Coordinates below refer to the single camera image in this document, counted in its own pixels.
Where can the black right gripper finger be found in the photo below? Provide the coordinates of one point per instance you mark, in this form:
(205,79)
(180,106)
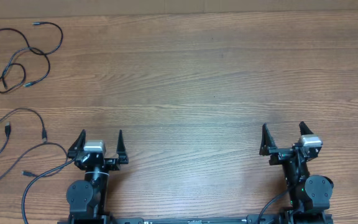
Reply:
(307,136)
(267,145)

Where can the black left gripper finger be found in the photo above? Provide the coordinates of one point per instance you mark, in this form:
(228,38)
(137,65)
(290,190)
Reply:
(77,146)
(121,150)

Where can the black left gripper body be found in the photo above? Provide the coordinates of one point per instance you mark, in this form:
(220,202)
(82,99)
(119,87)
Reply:
(110,165)

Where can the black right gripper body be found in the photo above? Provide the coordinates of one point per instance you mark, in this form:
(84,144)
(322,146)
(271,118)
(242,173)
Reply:
(279,156)

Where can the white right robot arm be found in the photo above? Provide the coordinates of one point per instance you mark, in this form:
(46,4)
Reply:
(309,194)

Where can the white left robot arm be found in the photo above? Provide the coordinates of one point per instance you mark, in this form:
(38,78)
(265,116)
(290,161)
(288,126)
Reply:
(87,197)

